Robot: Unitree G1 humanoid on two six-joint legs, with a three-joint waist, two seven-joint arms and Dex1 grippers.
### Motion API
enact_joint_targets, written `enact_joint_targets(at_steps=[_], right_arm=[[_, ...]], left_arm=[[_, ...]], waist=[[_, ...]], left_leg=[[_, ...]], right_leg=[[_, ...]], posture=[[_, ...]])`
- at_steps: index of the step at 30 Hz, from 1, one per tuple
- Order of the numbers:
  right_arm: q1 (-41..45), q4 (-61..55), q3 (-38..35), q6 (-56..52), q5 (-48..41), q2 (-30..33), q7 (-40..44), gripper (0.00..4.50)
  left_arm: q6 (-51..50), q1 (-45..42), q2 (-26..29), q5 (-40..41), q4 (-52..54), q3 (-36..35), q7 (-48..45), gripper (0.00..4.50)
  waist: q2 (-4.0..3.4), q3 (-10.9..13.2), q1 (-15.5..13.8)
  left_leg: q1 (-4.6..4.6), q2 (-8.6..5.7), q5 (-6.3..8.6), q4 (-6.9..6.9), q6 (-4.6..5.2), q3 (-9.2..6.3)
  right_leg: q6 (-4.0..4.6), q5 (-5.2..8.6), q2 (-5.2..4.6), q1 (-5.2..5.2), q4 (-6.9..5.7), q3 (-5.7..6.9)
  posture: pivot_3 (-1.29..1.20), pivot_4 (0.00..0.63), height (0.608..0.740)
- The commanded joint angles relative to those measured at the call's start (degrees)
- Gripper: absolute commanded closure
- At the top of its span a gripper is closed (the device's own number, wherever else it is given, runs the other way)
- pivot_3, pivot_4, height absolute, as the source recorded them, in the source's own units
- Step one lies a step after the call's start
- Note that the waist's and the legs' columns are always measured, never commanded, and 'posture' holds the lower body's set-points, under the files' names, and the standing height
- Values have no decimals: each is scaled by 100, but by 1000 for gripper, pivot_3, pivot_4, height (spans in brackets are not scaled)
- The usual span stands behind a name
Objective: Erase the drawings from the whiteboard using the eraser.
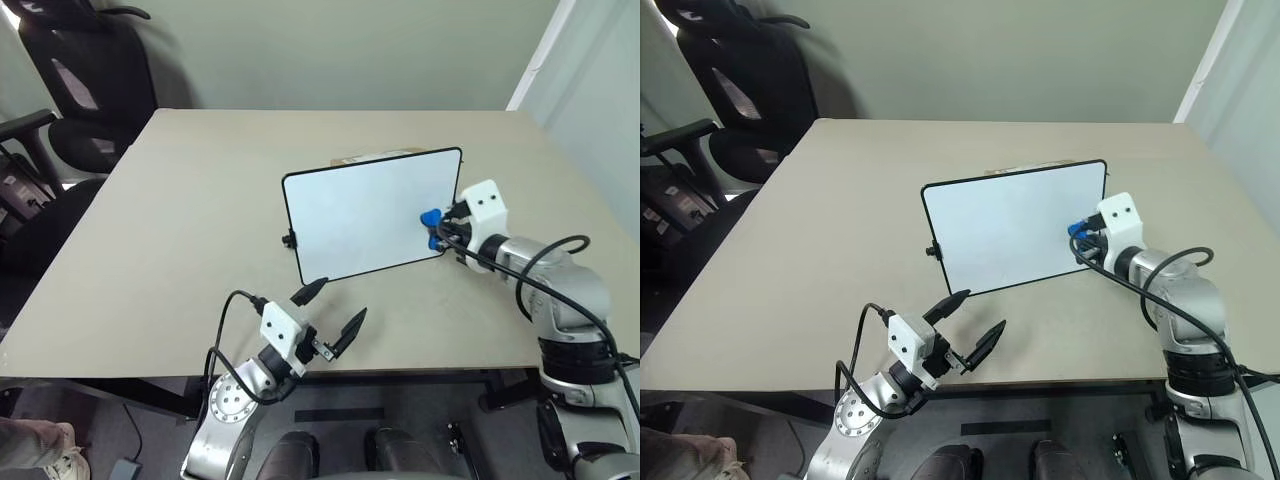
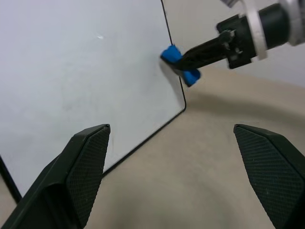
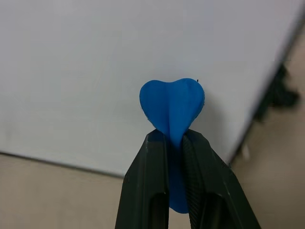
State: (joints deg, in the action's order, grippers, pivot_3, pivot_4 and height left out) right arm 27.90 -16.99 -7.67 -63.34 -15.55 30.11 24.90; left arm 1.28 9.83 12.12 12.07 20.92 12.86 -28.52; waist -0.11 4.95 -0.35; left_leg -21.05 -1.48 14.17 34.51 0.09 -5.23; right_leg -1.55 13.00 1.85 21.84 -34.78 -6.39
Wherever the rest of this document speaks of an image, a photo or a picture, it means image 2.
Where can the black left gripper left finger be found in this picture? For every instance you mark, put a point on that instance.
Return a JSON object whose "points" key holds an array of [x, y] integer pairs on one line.
{"points": [[59, 181]]}

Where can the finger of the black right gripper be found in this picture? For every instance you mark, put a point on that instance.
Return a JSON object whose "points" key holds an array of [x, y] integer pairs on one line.
{"points": [[202, 56]]}

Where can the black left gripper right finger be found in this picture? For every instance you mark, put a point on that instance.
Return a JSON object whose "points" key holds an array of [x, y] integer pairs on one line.
{"points": [[274, 171]]}

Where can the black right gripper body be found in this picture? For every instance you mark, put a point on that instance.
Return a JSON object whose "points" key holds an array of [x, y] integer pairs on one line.
{"points": [[241, 40]]}

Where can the blue whiteboard eraser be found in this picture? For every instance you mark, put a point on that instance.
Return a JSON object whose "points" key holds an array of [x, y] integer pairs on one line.
{"points": [[171, 54]]}

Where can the white whiteboard with black frame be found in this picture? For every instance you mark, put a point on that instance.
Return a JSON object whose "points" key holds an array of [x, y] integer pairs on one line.
{"points": [[71, 71]]}

